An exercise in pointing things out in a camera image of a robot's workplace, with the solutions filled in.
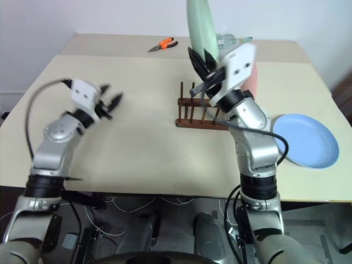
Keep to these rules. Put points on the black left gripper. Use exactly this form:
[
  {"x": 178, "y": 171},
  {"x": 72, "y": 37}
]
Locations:
[{"x": 104, "y": 109}]

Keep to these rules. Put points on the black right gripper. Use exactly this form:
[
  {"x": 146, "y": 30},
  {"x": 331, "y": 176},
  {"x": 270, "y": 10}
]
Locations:
[{"x": 215, "y": 79}]

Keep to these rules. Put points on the green plate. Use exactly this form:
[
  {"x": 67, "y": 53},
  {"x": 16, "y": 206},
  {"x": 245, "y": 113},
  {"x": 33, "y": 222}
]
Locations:
[{"x": 200, "y": 27}]

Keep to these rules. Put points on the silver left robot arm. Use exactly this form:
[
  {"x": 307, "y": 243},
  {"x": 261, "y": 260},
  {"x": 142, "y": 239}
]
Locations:
[{"x": 52, "y": 143}]

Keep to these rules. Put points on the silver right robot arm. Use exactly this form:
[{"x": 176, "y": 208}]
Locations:
[{"x": 254, "y": 137}]

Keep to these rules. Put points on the wooden dish rack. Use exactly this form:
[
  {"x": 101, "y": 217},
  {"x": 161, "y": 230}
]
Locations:
[{"x": 192, "y": 121}]

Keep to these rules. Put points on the pink plate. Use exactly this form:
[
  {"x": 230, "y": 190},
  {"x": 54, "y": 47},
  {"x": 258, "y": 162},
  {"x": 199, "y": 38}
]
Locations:
[{"x": 253, "y": 79}]

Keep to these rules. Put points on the blue plate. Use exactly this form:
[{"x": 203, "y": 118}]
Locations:
[{"x": 305, "y": 140}]

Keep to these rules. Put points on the dark rounded grey shape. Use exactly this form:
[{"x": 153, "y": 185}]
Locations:
[
  {"x": 207, "y": 236},
  {"x": 138, "y": 233}
]

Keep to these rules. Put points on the black round rim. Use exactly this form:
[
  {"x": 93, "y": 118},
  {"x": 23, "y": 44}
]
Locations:
[{"x": 154, "y": 257}]

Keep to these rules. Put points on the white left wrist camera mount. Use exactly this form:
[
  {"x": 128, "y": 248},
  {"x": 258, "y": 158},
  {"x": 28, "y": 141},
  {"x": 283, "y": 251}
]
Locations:
[{"x": 83, "y": 94}]

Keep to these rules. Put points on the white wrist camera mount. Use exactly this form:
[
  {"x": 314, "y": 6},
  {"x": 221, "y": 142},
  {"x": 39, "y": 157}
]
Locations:
[
  {"x": 239, "y": 66},
  {"x": 83, "y": 94}
]

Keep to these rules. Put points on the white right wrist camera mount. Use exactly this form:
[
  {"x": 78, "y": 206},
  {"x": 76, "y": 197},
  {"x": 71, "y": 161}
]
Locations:
[{"x": 239, "y": 66}]

